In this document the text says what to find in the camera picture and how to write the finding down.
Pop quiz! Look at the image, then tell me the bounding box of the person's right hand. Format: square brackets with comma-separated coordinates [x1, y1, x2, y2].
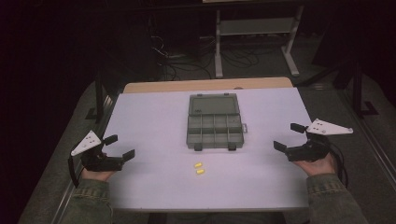
[292, 152, 338, 178]

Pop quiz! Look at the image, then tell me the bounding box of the black metal stand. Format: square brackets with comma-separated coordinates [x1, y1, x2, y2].
[298, 55, 380, 119]
[85, 46, 132, 125]

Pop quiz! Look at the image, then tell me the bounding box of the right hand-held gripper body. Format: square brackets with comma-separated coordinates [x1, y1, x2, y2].
[285, 118, 355, 163]

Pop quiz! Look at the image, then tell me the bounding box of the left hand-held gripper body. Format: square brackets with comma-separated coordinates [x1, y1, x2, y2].
[70, 130, 124, 173]

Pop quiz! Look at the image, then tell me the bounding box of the grey plastic compartment box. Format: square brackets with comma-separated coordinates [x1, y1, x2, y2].
[185, 92, 248, 152]

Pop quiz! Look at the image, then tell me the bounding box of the white metal stand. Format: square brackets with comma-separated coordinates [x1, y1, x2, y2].
[214, 5, 304, 79]

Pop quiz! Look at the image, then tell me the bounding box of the tangle of floor cables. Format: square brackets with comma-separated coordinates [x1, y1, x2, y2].
[150, 35, 281, 82]

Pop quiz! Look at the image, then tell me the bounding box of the black cable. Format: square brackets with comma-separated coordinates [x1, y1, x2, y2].
[329, 143, 349, 189]
[67, 154, 84, 189]

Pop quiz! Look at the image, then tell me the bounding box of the person's left hand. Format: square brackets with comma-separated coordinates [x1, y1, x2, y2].
[81, 168, 118, 183]

